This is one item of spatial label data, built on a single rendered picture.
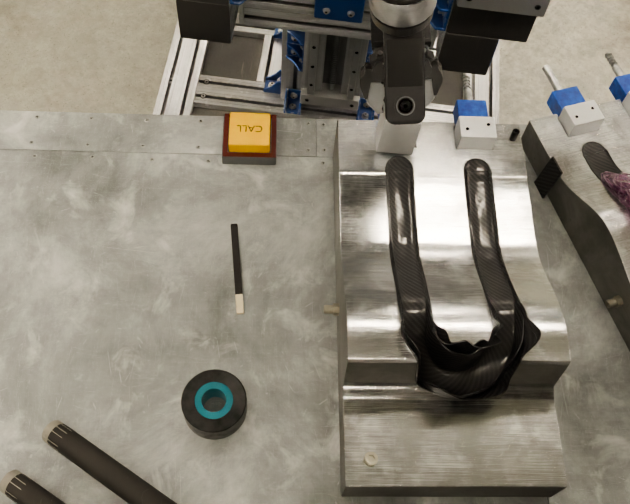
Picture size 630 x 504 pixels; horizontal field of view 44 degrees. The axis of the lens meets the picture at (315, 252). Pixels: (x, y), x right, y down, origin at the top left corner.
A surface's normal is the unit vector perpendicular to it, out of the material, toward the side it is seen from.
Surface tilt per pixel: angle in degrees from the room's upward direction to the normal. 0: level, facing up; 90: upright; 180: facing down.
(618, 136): 0
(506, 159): 0
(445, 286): 28
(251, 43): 0
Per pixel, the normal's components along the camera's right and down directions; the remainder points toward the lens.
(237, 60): 0.06, -0.47
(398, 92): -0.06, 0.17
